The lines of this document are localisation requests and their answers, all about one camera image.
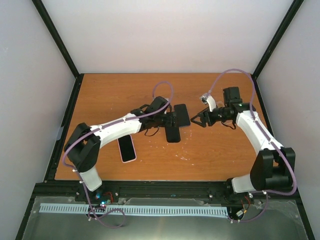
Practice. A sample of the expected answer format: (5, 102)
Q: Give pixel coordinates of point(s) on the black frame post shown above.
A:
(47, 20)
(282, 28)

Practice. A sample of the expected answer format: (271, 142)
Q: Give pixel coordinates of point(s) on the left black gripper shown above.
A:
(171, 120)

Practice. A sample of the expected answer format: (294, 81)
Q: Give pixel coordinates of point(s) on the blue phone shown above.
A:
(182, 115)

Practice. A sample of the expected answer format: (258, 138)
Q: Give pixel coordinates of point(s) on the light blue cable duct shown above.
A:
(137, 210)

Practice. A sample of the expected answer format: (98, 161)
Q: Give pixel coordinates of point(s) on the right black frame post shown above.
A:
(282, 28)

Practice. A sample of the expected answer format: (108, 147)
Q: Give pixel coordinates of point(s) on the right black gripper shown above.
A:
(204, 115)

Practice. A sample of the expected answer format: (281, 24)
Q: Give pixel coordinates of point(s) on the left black side rail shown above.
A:
(65, 112)

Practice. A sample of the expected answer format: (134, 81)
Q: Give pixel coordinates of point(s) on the left black frame post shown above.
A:
(47, 20)

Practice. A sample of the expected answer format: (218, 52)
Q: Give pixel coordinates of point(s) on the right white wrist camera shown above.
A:
(208, 100)

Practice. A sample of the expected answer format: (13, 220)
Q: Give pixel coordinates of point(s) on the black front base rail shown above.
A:
(212, 192)

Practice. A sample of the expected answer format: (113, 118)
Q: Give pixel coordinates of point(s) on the phone in pink case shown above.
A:
(126, 149)

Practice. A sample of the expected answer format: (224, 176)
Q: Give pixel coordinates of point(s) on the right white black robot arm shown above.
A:
(273, 168)

